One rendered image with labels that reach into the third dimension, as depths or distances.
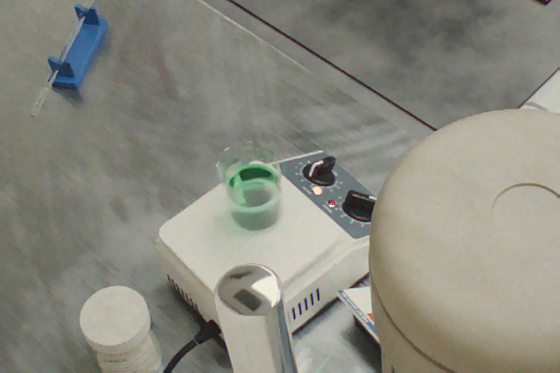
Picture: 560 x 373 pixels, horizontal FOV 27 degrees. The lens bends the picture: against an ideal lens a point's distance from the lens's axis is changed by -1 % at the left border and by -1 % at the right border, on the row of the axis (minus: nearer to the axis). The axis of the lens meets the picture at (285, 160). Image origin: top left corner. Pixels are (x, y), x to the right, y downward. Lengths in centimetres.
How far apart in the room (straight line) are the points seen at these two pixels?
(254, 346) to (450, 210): 13
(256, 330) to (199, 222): 78
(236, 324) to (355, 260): 79
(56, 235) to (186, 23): 30
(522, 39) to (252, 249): 89
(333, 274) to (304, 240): 4
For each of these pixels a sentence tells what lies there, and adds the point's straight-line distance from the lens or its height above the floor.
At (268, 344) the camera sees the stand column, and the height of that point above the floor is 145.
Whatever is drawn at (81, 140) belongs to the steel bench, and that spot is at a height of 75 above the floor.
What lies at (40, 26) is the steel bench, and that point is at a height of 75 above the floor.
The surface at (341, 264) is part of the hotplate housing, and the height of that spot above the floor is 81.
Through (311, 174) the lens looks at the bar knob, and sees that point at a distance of 108.
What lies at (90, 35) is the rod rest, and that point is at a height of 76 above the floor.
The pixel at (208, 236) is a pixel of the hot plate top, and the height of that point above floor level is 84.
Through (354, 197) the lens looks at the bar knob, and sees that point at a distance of 106.
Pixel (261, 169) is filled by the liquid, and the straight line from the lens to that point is 100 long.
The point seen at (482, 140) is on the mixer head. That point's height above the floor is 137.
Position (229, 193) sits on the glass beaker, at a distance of 97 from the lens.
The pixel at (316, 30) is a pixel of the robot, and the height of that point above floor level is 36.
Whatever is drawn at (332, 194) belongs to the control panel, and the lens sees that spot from 108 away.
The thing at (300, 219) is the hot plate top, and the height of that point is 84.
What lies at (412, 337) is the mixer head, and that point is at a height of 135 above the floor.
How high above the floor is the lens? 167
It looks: 52 degrees down
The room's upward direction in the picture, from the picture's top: 9 degrees counter-clockwise
